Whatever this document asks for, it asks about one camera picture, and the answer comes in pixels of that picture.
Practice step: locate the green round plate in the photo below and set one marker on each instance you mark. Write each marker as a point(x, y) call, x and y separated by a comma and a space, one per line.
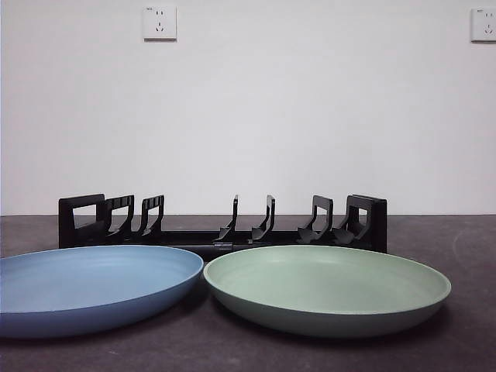
point(325, 290)

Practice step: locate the blue round plate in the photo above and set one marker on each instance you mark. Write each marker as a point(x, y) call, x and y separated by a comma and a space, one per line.
point(97, 286)

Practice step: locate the black plate rack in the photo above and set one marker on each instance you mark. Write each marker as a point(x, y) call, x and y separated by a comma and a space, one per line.
point(186, 237)

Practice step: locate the white wall socket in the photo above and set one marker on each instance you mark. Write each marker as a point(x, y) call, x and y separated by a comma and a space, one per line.
point(160, 22)
point(484, 25)

